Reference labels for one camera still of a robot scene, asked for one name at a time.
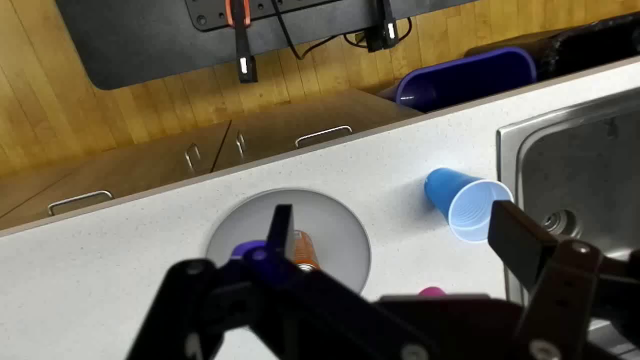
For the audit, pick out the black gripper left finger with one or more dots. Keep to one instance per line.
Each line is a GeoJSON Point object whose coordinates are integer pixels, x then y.
{"type": "Point", "coordinates": [200, 312]}

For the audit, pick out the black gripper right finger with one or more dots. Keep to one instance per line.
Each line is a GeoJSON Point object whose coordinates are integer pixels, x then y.
{"type": "Point", "coordinates": [527, 246]}

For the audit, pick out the blue plastic cup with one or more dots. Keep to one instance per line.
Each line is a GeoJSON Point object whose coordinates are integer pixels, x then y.
{"type": "Point", "coordinates": [467, 201]}

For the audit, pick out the orange soda can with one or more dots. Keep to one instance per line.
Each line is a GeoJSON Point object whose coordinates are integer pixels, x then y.
{"type": "Point", "coordinates": [302, 250]}

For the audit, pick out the grey round plate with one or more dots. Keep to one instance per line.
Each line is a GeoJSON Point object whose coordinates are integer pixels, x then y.
{"type": "Point", "coordinates": [333, 226]}

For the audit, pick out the stainless steel double sink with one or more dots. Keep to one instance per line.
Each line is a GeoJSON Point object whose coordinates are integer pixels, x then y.
{"type": "Point", "coordinates": [572, 166]}

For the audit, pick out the wooden base cabinet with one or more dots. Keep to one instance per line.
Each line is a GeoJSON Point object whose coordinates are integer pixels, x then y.
{"type": "Point", "coordinates": [133, 173]}

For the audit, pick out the orange and black clamp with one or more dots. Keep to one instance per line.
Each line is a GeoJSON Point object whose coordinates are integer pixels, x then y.
{"type": "Point", "coordinates": [243, 53]}

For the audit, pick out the black cart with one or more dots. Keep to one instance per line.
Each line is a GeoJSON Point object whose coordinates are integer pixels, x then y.
{"type": "Point", "coordinates": [146, 40]}

